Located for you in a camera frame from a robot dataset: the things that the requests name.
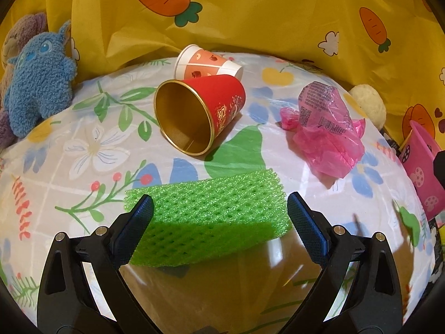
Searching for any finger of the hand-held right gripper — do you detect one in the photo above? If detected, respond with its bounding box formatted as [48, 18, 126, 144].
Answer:
[432, 150, 445, 182]

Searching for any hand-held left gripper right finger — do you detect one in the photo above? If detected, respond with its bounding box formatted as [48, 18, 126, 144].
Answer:
[287, 191, 406, 334]

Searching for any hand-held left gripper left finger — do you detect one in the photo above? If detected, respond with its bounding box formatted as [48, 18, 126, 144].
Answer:
[36, 195, 164, 334]

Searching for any pink mushroom print bucket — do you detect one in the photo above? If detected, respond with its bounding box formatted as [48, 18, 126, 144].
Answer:
[398, 120, 445, 221]

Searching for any green foam net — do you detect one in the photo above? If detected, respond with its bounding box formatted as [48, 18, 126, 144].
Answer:
[124, 169, 293, 268]

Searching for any crumpled pink plastic bag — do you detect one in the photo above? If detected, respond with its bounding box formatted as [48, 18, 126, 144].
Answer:
[280, 81, 365, 179]

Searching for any cream plush ball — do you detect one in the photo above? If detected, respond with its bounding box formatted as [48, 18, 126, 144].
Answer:
[348, 84, 387, 129]

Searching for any red cup with gold inside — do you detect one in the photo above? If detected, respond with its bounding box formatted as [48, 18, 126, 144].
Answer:
[154, 75, 247, 156]

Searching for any blue plush toy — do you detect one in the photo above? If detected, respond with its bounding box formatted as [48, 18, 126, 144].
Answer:
[3, 20, 79, 138]

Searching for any white orange print paper cup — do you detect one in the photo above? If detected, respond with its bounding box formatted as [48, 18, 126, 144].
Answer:
[174, 44, 244, 80]

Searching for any yellow carrot print curtain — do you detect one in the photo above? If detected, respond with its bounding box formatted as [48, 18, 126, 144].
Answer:
[0, 0, 445, 147]

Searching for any purple plush toy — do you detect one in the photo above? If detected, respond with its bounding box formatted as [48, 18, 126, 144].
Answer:
[0, 12, 47, 148]

